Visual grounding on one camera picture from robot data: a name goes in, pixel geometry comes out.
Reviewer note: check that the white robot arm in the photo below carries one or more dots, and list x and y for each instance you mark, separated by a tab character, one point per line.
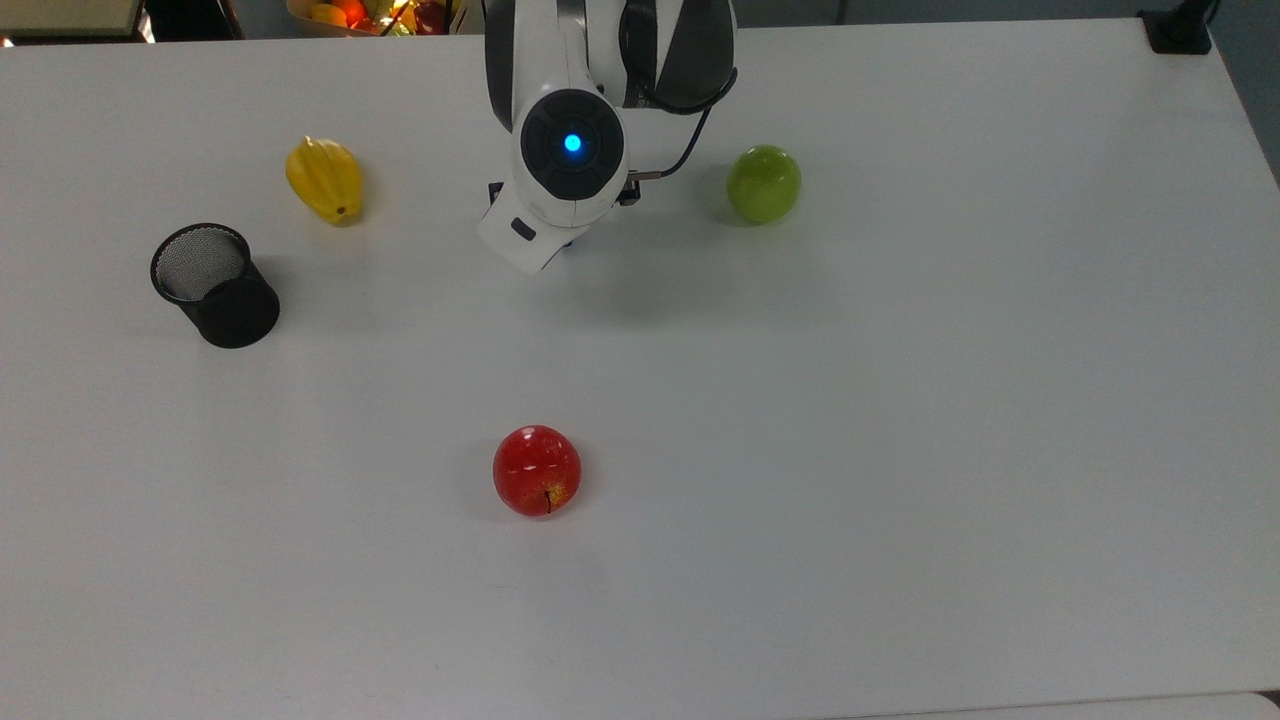
570	100

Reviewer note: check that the red apple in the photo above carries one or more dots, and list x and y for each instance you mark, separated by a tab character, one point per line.
537	470

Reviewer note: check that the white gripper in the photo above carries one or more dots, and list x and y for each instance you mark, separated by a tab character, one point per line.
525	240

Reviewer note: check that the green apple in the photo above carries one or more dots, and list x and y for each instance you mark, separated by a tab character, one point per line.
763	184

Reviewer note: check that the black stand base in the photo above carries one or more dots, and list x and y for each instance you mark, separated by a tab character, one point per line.
1177	30

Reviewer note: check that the yellow starfruit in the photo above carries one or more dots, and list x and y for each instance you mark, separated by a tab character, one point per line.
324	179

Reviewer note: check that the fruit basket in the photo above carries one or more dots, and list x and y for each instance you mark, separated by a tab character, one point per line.
370	15

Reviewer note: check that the black mesh pen cup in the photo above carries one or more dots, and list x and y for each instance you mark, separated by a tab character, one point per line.
225	300

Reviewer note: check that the beige box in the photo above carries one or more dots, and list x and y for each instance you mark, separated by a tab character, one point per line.
65	15

